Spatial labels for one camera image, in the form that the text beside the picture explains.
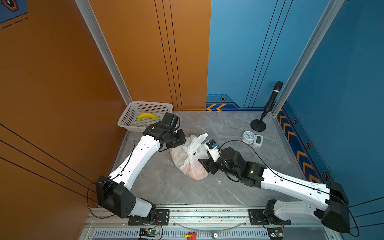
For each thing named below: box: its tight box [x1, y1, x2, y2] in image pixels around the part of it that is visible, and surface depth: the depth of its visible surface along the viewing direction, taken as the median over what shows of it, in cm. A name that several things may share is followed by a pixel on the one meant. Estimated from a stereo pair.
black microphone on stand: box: [250, 81, 283, 132], surface depth 96 cm
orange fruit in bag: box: [184, 163, 209, 181], surface depth 82 cm
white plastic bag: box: [169, 133, 210, 181], surface depth 83 cm
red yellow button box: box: [182, 232, 197, 240], surface depth 68 cm
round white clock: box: [241, 131, 256, 145], surface depth 102 cm
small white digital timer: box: [253, 134, 264, 148], surface depth 101 cm
